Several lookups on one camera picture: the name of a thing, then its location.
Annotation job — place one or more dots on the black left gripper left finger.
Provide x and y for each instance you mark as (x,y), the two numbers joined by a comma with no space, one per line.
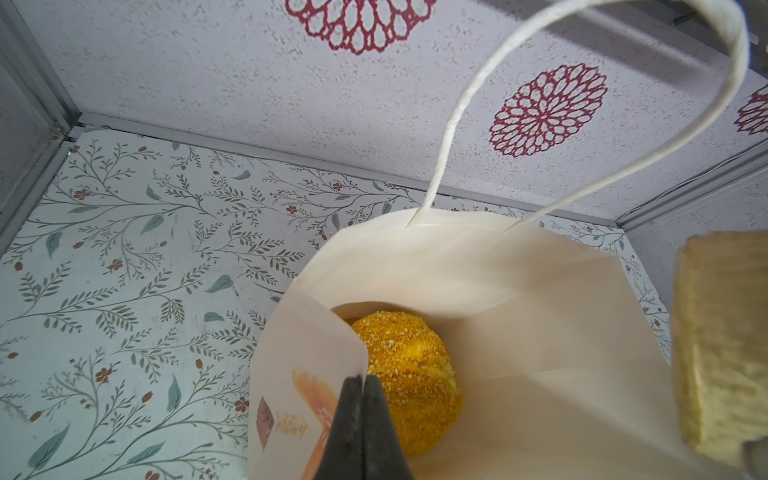
(343,455)

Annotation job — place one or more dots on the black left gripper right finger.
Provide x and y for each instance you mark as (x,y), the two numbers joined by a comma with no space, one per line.
(383,458)

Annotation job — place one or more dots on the round crusty yellow bread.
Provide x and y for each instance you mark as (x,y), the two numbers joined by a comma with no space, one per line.
(416,374)

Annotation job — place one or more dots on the printed white paper bag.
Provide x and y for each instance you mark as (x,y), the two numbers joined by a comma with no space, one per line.
(561,374)

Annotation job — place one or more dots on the knotted golden bun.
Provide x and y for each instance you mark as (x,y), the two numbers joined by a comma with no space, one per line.
(719,356)

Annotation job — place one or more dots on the grey wall shelf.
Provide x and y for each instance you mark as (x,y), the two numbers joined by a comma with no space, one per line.
(715,24)

